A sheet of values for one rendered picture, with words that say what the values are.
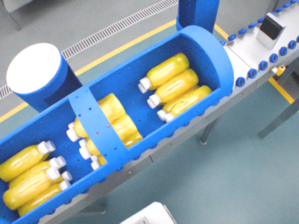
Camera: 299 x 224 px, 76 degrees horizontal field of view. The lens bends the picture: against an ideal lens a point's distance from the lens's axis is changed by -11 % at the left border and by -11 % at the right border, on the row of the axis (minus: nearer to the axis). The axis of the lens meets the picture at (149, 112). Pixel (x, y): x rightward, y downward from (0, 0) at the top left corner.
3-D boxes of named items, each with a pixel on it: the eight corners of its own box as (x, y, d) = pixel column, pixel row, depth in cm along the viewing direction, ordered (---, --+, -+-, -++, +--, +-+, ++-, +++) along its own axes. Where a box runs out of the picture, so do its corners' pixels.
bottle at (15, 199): (20, 210, 61) (61, 184, 64) (6, 211, 55) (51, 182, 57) (13, 192, 63) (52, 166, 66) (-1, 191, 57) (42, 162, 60)
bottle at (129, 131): (135, 129, 71) (93, 157, 68) (125, 112, 69) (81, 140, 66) (140, 133, 64) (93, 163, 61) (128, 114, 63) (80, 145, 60)
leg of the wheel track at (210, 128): (208, 142, 174) (226, 110, 117) (202, 146, 173) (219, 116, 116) (204, 136, 176) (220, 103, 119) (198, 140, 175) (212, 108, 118)
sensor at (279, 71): (281, 74, 93) (286, 67, 88) (277, 76, 92) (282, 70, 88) (270, 62, 96) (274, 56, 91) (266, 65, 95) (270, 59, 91)
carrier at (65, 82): (76, 150, 165) (110, 146, 164) (1, 99, 85) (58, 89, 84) (77, 117, 176) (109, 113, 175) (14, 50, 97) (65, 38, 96)
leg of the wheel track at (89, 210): (107, 211, 157) (74, 213, 100) (101, 215, 156) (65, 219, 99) (103, 204, 160) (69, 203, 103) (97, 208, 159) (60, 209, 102)
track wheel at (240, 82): (244, 75, 84) (241, 74, 86) (237, 80, 83) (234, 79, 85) (247, 84, 86) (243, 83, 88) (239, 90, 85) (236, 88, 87)
